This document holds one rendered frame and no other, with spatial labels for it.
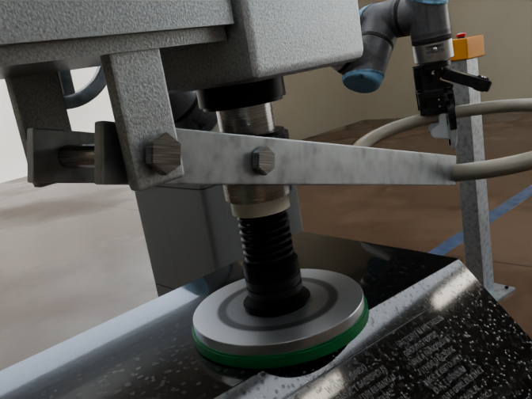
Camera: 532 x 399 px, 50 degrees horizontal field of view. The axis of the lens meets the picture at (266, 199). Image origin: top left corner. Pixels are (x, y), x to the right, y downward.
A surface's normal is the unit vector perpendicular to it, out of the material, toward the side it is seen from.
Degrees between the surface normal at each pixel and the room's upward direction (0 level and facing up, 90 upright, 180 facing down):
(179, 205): 90
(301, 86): 90
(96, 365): 0
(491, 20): 90
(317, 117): 90
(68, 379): 0
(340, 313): 0
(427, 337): 45
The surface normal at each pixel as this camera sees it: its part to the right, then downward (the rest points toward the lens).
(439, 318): 0.32, -0.61
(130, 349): -0.16, -0.96
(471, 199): -0.78, 0.27
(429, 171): 0.76, 0.04
